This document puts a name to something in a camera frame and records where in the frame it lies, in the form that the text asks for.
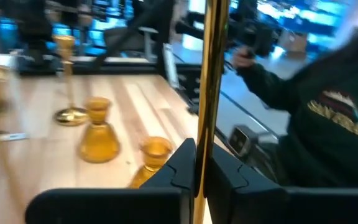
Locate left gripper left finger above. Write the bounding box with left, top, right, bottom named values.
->
left=25, top=138, right=197, bottom=224

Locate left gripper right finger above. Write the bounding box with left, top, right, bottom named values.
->
left=205, top=142, right=358, bottom=224

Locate large amber glass candle holder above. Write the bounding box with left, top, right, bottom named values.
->
left=78, top=96, right=121, bottom=164

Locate small amber glass candle holder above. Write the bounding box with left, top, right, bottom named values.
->
left=128, top=136, right=174, bottom=190

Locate person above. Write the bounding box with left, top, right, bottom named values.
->
left=233, top=18, right=358, bottom=189

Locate person's hand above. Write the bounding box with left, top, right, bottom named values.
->
left=231, top=46, right=257, bottom=70

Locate white flat panel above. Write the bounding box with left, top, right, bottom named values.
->
left=162, top=42, right=180, bottom=90

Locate brown cardboard box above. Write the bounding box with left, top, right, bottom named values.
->
left=278, top=29, right=309, bottom=54

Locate black table-level camera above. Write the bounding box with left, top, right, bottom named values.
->
left=227, top=124, right=279, bottom=162

